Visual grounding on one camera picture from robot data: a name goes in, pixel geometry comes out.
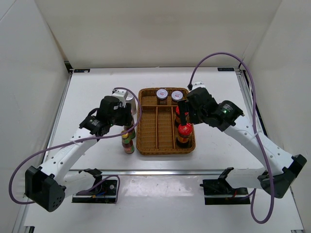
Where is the white-lid spice jar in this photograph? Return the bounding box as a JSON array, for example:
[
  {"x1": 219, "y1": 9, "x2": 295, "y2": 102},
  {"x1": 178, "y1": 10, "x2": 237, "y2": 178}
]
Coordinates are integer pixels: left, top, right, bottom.
[
  {"x1": 171, "y1": 90, "x2": 183, "y2": 105},
  {"x1": 156, "y1": 88, "x2": 168, "y2": 105}
]

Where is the red-lid sauce jar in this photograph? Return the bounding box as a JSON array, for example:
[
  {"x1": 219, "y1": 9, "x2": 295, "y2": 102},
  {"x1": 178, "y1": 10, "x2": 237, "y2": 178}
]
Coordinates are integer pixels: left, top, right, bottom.
[
  {"x1": 174, "y1": 106, "x2": 189, "y2": 127},
  {"x1": 176, "y1": 123, "x2": 193, "y2": 148}
]

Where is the green-label sauce bottle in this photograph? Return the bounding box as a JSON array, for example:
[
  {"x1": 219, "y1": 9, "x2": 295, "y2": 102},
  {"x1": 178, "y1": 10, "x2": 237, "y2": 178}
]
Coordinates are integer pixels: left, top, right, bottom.
[
  {"x1": 124, "y1": 125, "x2": 136, "y2": 139},
  {"x1": 121, "y1": 131, "x2": 135, "y2": 154}
]

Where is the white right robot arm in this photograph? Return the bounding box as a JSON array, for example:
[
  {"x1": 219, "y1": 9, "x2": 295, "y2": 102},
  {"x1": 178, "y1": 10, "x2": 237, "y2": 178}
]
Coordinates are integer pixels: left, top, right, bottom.
[{"x1": 178, "y1": 87, "x2": 307, "y2": 199}]

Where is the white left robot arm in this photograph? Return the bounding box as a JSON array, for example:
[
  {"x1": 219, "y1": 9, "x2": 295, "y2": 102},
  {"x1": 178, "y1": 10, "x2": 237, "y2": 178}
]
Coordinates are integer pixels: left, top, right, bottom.
[{"x1": 25, "y1": 96, "x2": 135, "y2": 212}]

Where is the far silver-lid salt shaker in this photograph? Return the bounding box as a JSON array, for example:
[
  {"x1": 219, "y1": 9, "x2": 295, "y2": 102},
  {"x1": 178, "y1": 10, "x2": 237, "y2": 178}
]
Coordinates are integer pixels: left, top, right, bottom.
[{"x1": 125, "y1": 92, "x2": 137, "y2": 115}]

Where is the brown wicker basket tray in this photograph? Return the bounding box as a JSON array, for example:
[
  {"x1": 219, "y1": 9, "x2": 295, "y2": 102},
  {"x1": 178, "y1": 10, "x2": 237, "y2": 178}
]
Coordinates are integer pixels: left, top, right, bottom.
[{"x1": 136, "y1": 87, "x2": 196, "y2": 156}]

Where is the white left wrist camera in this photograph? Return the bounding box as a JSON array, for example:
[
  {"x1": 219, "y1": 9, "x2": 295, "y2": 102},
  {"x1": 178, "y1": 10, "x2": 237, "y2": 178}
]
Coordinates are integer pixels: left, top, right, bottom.
[{"x1": 112, "y1": 88, "x2": 128, "y2": 107}]

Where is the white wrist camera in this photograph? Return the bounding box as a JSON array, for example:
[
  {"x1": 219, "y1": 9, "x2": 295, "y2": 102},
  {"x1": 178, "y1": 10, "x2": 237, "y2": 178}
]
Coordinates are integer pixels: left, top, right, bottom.
[
  {"x1": 112, "y1": 88, "x2": 128, "y2": 107},
  {"x1": 188, "y1": 81, "x2": 206, "y2": 91}
]

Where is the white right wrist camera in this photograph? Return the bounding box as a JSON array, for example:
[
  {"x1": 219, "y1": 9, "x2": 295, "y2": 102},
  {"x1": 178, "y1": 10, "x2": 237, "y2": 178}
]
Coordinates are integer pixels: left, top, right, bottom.
[{"x1": 188, "y1": 81, "x2": 206, "y2": 91}]

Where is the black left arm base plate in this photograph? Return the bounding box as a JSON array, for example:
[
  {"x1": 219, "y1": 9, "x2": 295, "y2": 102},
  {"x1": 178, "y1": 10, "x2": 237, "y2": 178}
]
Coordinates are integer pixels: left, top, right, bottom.
[{"x1": 71, "y1": 175, "x2": 121, "y2": 204}]

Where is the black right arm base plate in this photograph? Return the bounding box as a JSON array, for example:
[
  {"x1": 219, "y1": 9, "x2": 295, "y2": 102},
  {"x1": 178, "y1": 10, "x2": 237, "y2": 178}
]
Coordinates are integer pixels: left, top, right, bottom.
[{"x1": 200, "y1": 180, "x2": 251, "y2": 205}]

